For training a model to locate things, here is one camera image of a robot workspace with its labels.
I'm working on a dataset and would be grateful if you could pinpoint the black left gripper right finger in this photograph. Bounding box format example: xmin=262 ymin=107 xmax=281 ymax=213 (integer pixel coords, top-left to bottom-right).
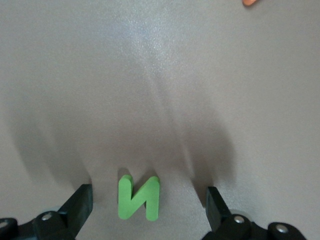
xmin=201 ymin=186 xmax=307 ymax=240

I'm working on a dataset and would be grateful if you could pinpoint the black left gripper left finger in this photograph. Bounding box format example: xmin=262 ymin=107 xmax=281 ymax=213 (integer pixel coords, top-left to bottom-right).
xmin=0 ymin=183 xmax=94 ymax=240

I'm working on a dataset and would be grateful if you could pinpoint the green foam letter N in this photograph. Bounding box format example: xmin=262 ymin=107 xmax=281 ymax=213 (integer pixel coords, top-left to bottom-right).
xmin=117 ymin=174 xmax=161 ymax=222

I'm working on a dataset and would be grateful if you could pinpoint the brown table cover sheet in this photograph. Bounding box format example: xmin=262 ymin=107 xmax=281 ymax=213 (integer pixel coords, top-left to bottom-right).
xmin=0 ymin=0 xmax=320 ymax=240

